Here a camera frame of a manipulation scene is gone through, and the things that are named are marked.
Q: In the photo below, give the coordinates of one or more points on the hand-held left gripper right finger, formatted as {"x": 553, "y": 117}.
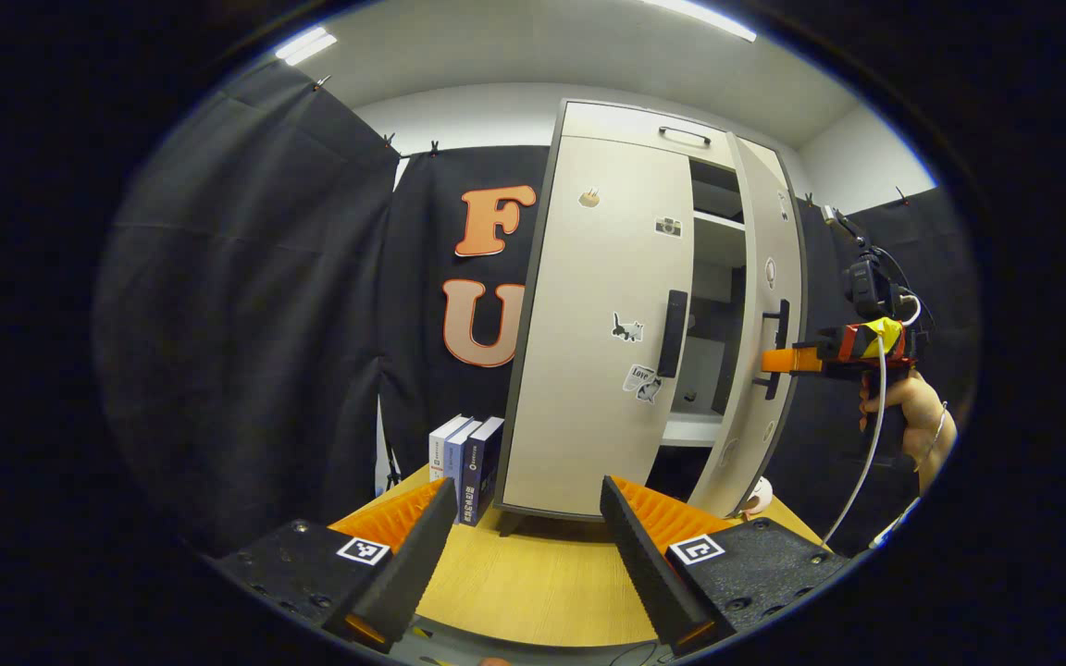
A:
{"x": 644, "y": 564}

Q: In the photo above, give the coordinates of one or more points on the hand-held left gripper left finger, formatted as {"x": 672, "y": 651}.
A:
{"x": 413, "y": 564}

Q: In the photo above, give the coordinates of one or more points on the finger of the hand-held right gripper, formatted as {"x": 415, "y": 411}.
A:
{"x": 787, "y": 360}

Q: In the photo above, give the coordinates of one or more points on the cabinet door with black cat sticker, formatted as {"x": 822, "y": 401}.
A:
{"x": 764, "y": 240}

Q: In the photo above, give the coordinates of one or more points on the cabinet door with camera sticker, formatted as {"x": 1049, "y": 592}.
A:
{"x": 588, "y": 324}

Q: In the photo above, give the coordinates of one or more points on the beige double-door shoe cabinet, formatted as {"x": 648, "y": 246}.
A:
{"x": 625, "y": 120}

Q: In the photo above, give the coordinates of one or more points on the blue and white book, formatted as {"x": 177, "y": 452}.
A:
{"x": 455, "y": 462}

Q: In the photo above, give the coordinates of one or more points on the navy blue book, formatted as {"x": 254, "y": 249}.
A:
{"x": 482, "y": 472}

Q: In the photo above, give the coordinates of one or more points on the pink and white plush toy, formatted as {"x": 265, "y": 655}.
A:
{"x": 758, "y": 495}

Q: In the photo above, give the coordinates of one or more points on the black backdrop cloth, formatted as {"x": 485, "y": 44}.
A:
{"x": 265, "y": 324}

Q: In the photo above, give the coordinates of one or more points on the long ceiling light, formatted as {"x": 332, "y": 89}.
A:
{"x": 700, "y": 18}

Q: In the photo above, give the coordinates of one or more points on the short ceiling light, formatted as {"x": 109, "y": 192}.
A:
{"x": 304, "y": 44}

